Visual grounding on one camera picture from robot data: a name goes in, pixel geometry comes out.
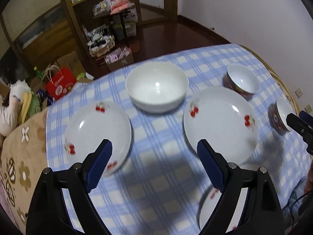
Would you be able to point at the red paper gift bag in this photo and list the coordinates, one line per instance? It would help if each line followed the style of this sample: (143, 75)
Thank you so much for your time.
(60, 81)

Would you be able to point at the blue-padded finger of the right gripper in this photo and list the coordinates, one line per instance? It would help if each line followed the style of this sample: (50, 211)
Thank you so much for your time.
(306, 117)

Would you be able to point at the blue white plaid cloth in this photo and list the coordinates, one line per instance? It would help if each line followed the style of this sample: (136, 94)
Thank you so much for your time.
(159, 187)

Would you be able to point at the large white bowl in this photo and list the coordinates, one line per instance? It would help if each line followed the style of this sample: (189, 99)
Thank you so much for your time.
(157, 86)

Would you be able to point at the beige floral blanket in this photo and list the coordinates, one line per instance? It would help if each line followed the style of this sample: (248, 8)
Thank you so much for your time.
(23, 158)

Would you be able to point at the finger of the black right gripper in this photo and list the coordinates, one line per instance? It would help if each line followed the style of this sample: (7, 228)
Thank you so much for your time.
(302, 128)

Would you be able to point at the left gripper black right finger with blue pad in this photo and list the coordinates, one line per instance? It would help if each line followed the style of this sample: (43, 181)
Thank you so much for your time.
(261, 214)

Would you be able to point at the white cherry plate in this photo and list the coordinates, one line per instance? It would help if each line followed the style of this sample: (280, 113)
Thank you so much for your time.
(210, 203)
(225, 119)
(93, 123)

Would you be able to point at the white plush toy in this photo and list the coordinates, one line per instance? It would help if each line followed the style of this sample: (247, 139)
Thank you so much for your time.
(10, 113)

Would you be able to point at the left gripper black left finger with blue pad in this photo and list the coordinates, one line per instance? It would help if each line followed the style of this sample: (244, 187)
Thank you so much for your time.
(48, 213)

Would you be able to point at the red patterned bowl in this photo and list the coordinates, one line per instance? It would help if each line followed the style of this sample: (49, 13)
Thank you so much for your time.
(277, 113)
(242, 80)

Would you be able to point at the cardboard box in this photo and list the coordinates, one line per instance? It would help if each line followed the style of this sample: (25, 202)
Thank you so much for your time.
(72, 62)

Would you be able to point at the wooden shelf cabinet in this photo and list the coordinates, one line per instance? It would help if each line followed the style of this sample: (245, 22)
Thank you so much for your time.
(35, 33)

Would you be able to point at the wicker basket with items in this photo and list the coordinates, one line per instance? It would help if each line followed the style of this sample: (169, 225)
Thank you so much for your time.
(101, 41)

